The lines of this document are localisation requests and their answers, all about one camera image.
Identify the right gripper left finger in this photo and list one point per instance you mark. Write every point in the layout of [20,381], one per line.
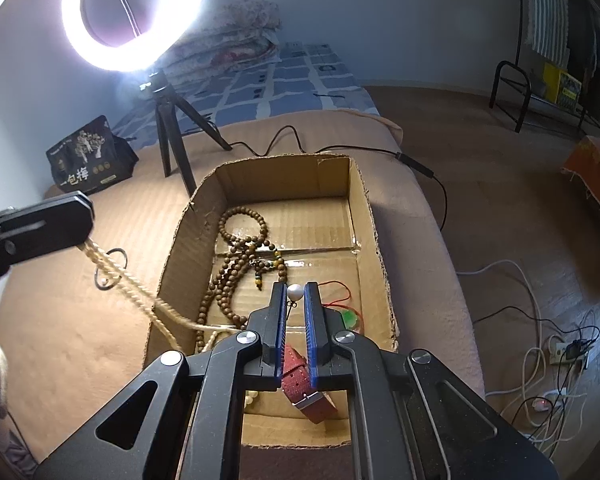
[181,417]

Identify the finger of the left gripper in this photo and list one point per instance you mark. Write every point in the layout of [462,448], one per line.
[55,224]

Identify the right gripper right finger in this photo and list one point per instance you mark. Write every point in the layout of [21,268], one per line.
[410,416]

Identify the red cord jade pendant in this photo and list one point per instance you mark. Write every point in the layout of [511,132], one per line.
[352,318]

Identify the red strap wristwatch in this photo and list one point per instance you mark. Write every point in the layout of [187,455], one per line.
[296,384]

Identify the dark blue bangle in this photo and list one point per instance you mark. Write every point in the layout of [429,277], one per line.
[105,277]

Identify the white pearl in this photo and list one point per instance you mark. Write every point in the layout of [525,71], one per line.
[295,292]

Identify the brown wooden bead mala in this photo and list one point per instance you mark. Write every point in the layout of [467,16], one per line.
[247,253]

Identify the black snack bag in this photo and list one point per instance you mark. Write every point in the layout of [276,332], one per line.
[91,159]

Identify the black tripod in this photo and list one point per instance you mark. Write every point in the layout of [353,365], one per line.
[170,138]

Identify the orange covered low table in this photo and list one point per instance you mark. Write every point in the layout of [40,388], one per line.
[595,174]

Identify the folded floral quilt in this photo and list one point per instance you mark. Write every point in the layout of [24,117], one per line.
[234,36]

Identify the blue patterned bedsheet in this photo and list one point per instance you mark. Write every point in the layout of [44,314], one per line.
[302,77]

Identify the black metal clothes rack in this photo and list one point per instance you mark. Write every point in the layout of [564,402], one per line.
[518,87]

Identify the yellow box on rack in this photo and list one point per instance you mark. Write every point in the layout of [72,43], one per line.
[561,88]

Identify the hanging dark clothes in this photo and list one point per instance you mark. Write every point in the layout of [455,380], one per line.
[584,53]

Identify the power strip with cables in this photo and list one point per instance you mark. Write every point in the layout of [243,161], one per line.
[551,398]

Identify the ring light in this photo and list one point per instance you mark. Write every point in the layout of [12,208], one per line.
[171,20]

